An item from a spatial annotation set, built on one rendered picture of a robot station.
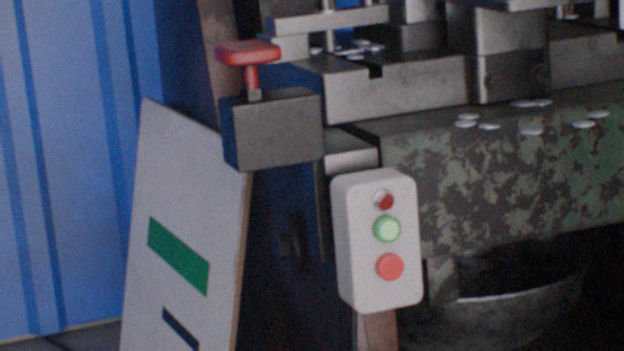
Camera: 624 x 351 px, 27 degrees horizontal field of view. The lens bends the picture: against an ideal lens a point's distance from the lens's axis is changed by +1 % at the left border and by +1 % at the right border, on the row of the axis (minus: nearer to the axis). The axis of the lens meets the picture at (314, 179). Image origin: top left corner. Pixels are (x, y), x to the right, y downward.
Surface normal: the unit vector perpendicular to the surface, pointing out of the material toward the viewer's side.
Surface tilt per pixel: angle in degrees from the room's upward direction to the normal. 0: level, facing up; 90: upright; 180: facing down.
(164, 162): 78
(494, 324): 105
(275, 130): 90
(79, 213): 90
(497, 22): 90
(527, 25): 90
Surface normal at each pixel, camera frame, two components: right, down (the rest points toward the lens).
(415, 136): 0.33, 0.21
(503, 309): 0.20, 0.47
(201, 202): -0.91, -0.04
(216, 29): 0.29, -0.07
